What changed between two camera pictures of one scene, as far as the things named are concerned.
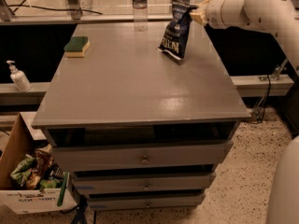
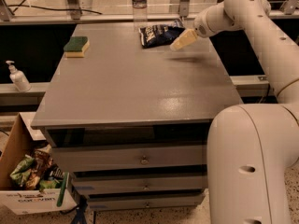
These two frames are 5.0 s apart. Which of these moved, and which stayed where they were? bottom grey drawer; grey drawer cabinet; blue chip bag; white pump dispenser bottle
Moved: blue chip bag
Stayed: grey drawer cabinet; bottom grey drawer; white pump dispenser bottle
